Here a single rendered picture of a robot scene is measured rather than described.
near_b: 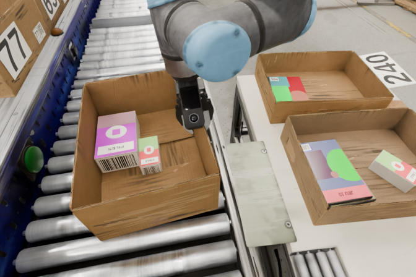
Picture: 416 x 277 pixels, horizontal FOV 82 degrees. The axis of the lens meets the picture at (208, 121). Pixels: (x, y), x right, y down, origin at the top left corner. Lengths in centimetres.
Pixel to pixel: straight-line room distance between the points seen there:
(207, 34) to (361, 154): 64
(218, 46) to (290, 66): 74
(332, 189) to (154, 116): 58
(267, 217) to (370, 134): 46
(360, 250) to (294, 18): 53
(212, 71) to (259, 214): 41
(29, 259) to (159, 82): 54
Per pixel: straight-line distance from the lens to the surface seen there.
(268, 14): 41
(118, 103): 83
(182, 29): 38
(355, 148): 86
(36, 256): 73
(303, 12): 45
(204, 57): 34
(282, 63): 104
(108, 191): 71
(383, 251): 74
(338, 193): 71
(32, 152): 78
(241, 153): 74
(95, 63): 120
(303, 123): 79
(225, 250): 62
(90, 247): 68
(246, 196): 67
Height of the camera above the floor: 135
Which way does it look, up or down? 47 degrees down
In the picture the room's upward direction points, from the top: straight up
